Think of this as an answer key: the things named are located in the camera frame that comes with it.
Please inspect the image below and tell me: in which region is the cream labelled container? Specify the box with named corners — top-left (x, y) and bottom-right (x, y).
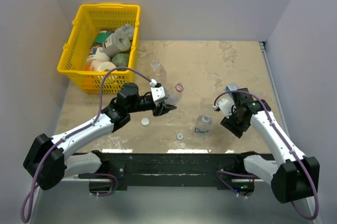
top-left (86, 46), bottom-right (111, 64)

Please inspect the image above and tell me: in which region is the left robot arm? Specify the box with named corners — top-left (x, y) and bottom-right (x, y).
top-left (23, 83), bottom-right (176, 190)

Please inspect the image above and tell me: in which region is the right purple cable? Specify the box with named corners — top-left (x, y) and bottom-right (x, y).
top-left (213, 90), bottom-right (320, 221)

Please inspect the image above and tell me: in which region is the green round fruit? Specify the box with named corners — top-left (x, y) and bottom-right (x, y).
top-left (111, 53), bottom-right (130, 71)

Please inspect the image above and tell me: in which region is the white tape roll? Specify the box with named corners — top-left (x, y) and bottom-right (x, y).
top-left (90, 60), bottom-right (116, 72)

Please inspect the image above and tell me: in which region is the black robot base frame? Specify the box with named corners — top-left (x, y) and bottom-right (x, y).
top-left (79, 151), bottom-right (258, 195)

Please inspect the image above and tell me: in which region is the yellow plastic basket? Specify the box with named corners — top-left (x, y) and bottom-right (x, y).
top-left (57, 3), bottom-right (141, 94)

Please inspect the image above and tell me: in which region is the standing clear labelled bottle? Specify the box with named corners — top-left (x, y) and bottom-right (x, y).
top-left (194, 115), bottom-right (212, 135)

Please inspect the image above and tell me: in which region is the green box in basket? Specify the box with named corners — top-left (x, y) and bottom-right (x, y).
top-left (93, 30), bottom-right (112, 44)

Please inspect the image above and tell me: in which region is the blue white toothpaste box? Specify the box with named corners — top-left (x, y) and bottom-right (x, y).
top-left (225, 83), bottom-right (239, 99)

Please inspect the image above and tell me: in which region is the clear bottle lying near basket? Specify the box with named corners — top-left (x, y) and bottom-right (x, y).
top-left (150, 59), bottom-right (167, 85)

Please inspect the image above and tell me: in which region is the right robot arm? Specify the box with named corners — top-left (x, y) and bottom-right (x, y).
top-left (213, 88), bottom-right (320, 203)

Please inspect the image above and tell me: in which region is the grey paper roll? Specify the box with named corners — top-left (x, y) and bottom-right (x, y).
top-left (102, 24), bottom-right (135, 58)

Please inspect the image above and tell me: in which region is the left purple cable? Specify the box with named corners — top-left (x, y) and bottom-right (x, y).
top-left (21, 67), bottom-right (157, 222)

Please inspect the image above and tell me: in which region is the purple cable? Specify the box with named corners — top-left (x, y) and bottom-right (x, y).
top-left (21, 67), bottom-right (157, 222)
top-left (213, 90), bottom-right (320, 221)

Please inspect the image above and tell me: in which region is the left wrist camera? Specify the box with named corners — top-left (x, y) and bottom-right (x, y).
top-left (151, 86), bottom-right (168, 104)

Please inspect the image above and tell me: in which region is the clear bottle with red ring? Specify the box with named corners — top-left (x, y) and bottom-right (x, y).
top-left (165, 83), bottom-right (185, 105)

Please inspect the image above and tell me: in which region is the clear white bottle cap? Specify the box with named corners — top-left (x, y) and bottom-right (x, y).
top-left (176, 133), bottom-right (184, 140)

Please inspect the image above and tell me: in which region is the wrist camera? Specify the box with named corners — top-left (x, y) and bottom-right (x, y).
top-left (213, 98), bottom-right (235, 118)
top-left (151, 86), bottom-right (168, 104)

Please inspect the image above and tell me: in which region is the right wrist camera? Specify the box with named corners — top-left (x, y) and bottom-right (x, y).
top-left (213, 98), bottom-right (235, 118)

